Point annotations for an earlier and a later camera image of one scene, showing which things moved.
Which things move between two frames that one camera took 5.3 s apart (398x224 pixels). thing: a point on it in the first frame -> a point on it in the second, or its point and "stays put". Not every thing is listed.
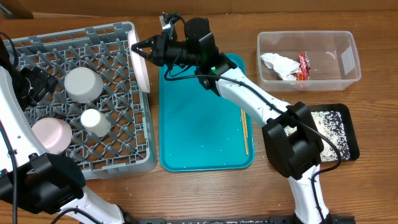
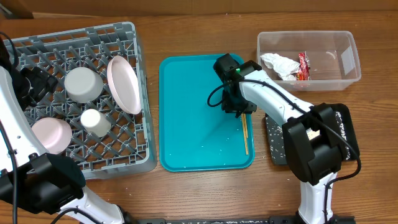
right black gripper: x=157 y=44 -> x=248 y=109
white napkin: x=286 y=68 stays put
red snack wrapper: x=303 y=74 stays put
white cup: x=96 y=122 stays put
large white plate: x=138 y=63 -> x=124 y=82
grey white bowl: x=83 y=84 stays put
